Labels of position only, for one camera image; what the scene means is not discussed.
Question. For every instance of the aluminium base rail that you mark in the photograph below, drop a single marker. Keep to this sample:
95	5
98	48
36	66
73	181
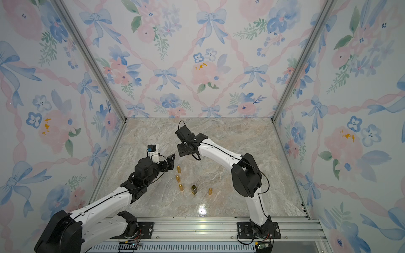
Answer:
220	235

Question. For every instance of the green circuit board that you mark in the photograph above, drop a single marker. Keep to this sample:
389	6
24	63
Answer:
263	247

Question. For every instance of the aluminium corner post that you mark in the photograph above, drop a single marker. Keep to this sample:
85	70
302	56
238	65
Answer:
66	17
307	50

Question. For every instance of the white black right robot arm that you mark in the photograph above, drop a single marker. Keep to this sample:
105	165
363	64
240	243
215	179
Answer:
246	176

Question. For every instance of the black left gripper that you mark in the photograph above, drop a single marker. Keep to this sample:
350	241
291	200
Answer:
170	164

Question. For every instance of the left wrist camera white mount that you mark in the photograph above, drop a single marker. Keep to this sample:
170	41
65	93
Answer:
152	153

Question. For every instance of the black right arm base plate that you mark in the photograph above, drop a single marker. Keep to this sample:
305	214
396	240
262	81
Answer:
245	231

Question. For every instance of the aluminium corner post left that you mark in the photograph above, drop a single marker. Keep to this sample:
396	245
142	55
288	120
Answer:
66	17

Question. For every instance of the aluminium corner post right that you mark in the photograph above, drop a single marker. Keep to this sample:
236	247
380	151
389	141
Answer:
307	50

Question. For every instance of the gold square lipstick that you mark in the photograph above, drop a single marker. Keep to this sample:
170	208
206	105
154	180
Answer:
194	189

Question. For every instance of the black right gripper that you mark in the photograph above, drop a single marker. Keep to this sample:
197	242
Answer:
181	149

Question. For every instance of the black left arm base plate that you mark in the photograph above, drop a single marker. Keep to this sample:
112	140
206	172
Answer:
143	230

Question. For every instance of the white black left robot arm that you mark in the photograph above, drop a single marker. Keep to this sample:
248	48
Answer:
82	229

